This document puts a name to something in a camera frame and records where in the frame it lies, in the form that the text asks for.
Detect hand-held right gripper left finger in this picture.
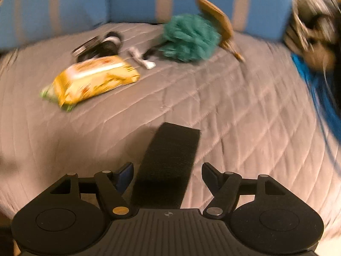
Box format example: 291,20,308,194
49,162,136,217

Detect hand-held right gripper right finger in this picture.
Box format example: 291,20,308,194
201,162,287,218

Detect black tissue packet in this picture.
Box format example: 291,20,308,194
71,36,107,62

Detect yellow snack packet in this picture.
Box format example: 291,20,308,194
40,55,141,112

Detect white rolled cloth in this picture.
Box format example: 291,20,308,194
128,47,156,70

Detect black roll with white band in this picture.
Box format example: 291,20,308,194
100,31,123,55

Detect bright blue cloth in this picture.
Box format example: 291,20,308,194
290,53,341,144

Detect green bath pouf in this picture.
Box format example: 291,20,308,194
144,15,221,63

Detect brown wooden paddle brush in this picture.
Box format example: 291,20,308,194
194,0,246,62

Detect patterned brown and white cloth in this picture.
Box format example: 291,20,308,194
284,0,341,70

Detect black fabric strap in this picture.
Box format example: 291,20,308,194
130,122,201,210

